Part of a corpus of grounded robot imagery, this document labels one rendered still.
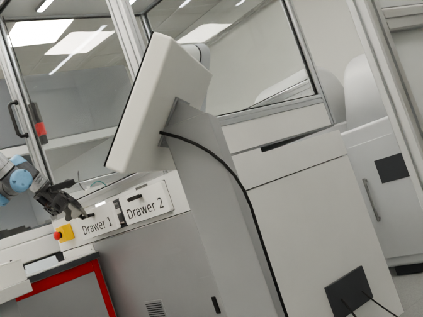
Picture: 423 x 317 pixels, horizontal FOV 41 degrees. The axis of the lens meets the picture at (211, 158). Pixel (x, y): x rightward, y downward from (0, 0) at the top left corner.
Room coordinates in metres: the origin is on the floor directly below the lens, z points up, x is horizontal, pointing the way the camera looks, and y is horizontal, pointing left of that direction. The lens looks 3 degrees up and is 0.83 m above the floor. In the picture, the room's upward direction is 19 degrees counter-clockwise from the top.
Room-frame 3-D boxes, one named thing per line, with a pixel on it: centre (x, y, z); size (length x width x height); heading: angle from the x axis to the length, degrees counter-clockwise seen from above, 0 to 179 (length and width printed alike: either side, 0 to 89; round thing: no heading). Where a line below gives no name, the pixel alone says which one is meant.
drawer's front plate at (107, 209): (2.29, 0.52, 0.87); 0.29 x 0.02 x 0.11; 42
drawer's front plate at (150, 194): (2.08, 0.28, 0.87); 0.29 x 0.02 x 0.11; 42
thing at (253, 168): (2.60, 0.11, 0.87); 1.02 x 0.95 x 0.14; 42
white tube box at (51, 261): (2.40, 0.83, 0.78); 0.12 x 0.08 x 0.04; 114
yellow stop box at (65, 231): (2.54, 0.73, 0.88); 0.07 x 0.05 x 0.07; 42
